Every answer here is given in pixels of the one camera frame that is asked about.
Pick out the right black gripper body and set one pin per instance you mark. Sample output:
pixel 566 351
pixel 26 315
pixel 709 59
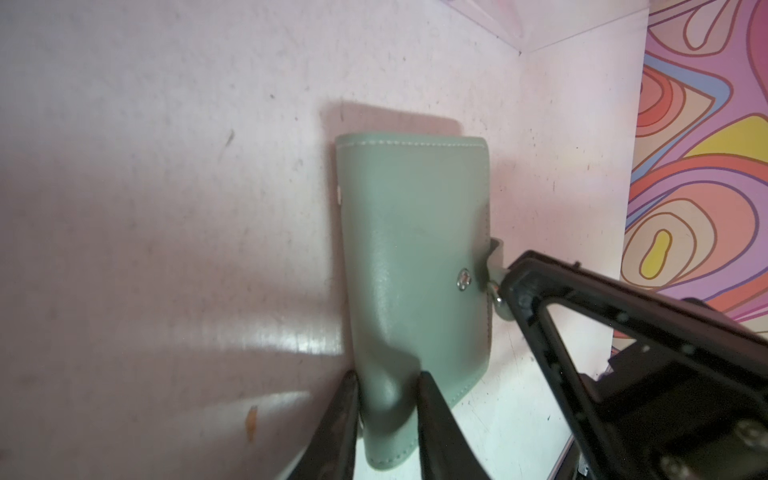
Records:
pixel 687 400

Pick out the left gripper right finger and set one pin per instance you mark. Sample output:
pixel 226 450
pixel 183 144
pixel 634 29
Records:
pixel 443 450

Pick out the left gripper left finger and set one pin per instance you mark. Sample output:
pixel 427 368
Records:
pixel 331 452

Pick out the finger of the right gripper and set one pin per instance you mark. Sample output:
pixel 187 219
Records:
pixel 535 283

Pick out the mint green card wallet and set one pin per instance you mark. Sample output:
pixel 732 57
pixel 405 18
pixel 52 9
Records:
pixel 419 264

